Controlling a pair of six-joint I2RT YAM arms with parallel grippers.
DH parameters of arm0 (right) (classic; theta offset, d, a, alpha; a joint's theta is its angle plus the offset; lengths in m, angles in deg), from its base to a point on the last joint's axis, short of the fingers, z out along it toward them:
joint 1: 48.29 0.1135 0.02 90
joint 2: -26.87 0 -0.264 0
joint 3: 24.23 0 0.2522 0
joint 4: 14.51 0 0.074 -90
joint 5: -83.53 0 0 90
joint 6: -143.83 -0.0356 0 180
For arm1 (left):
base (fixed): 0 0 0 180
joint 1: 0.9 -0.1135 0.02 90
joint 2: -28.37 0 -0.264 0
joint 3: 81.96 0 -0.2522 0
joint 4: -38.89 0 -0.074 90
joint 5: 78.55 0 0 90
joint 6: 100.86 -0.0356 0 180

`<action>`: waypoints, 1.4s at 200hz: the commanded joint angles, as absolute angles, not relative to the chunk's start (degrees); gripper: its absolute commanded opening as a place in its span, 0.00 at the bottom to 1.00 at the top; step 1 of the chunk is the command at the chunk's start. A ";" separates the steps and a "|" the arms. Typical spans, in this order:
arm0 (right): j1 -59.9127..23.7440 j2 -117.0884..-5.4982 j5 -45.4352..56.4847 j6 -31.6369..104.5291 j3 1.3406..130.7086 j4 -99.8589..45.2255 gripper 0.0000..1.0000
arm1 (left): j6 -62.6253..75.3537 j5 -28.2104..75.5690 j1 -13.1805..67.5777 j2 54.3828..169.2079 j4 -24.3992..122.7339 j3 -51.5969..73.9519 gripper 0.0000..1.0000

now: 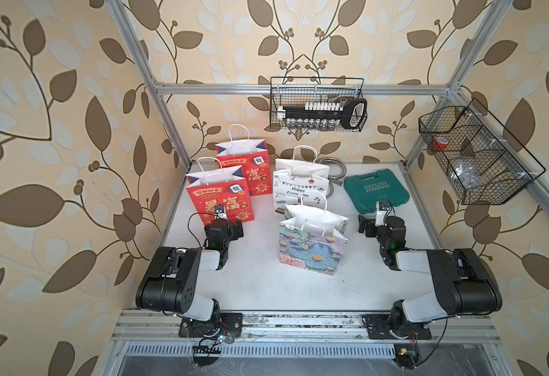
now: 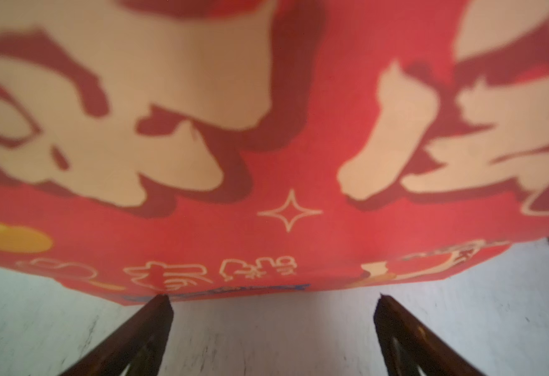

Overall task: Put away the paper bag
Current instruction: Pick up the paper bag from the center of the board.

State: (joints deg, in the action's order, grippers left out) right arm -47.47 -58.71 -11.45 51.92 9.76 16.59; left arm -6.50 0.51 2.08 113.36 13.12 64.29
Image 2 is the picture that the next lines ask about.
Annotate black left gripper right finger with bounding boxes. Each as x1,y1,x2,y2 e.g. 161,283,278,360
373,295,483,376

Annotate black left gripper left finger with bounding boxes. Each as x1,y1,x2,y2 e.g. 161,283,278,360
63,295,174,375

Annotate red paper bag front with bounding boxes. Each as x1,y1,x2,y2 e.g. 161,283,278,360
0,1,549,305

